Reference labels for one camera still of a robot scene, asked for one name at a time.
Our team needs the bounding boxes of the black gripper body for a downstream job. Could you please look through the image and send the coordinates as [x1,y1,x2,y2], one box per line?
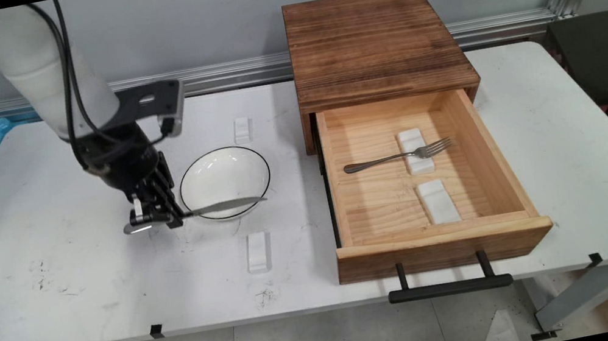
[71,116,177,209]

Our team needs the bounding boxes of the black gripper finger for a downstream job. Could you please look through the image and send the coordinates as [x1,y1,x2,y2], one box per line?
[124,181,167,233]
[147,164,189,233]

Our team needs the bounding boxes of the silver table knife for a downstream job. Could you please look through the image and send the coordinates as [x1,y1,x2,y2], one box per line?
[121,194,270,236]

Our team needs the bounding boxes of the white plate with black rim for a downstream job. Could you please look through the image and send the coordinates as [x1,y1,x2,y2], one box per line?
[173,140,278,227]

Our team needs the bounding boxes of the white cutlery rest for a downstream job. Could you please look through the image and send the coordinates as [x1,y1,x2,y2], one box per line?
[231,116,254,146]
[242,230,275,275]
[412,175,463,229]
[394,125,437,178]

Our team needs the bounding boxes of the silver fork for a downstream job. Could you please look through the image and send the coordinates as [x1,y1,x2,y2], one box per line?
[341,136,455,175]

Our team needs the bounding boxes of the light wooden drawer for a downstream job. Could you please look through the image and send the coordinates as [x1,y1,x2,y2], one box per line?
[309,74,557,287]

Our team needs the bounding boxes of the dark wooden cabinet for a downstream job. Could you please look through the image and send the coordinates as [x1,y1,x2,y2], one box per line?
[281,0,489,156]

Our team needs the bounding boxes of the grey table leg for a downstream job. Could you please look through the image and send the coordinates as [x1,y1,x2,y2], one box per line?
[521,264,608,341]

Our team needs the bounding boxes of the black chair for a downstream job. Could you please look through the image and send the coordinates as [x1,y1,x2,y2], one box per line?
[543,10,608,129]

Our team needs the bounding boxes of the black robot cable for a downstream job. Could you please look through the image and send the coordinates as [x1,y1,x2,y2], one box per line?
[0,0,210,341]

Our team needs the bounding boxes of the horizontal aluminium rail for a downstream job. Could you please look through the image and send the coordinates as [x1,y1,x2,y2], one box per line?
[0,5,560,128]

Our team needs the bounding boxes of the black drawer handle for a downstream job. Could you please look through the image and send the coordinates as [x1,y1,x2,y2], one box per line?
[383,245,514,306]

